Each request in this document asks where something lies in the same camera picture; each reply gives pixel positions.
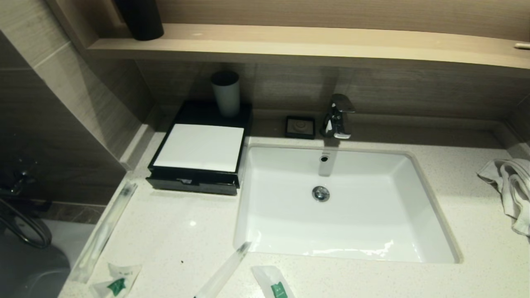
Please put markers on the black tapered cup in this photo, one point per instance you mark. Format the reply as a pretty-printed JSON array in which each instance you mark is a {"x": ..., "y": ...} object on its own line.
[{"x": 143, "y": 20}]

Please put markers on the black amenity box with drawer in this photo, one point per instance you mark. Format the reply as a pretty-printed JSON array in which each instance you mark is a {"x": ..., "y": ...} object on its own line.
[{"x": 194, "y": 181}]

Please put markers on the black square soap dish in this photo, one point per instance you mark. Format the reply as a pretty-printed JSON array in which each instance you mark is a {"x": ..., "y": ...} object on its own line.
[{"x": 287, "y": 129}]

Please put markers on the round grey soap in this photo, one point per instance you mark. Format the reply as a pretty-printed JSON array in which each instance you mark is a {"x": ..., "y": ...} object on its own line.
[{"x": 300, "y": 125}]

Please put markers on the grey cup with dark rim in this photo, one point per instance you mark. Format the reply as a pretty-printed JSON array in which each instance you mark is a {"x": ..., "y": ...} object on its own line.
[{"x": 227, "y": 99}]

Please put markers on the white card sheet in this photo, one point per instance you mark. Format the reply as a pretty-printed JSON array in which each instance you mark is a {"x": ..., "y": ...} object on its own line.
[{"x": 198, "y": 147}]

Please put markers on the chrome drain stopper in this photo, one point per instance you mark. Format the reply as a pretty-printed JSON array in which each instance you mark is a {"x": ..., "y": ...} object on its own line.
[{"x": 321, "y": 193}]

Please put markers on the chrome faucet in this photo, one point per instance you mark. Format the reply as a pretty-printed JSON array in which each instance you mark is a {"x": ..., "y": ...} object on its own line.
[{"x": 337, "y": 111}]

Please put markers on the light wooden shelf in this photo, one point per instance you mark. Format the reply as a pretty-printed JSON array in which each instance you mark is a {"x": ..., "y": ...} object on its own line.
[{"x": 290, "y": 41}]

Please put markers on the white ceramic sink basin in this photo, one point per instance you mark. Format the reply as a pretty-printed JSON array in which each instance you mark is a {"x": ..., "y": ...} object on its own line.
[{"x": 352, "y": 223}]

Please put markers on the white packet with green label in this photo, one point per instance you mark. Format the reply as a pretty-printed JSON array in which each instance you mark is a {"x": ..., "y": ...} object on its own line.
[{"x": 271, "y": 281}]

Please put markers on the long clear wrapped toothbrush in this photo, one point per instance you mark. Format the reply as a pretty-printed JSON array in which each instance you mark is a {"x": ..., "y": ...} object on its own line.
[{"x": 105, "y": 231}]

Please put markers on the white sachet with green print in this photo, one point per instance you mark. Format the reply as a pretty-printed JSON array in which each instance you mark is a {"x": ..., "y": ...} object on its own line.
[{"x": 120, "y": 281}]

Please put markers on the chrome shower valve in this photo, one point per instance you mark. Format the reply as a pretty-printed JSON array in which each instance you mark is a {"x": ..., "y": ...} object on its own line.
[{"x": 18, "y": 178}]

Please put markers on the white crumpled towel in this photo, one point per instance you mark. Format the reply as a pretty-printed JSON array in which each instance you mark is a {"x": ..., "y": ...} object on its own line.
[{"x": 513, "y": 186}]

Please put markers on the small white item on shelf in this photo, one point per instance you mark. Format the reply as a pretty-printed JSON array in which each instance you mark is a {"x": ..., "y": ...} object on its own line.
[{"x": 522, "y": 45}]

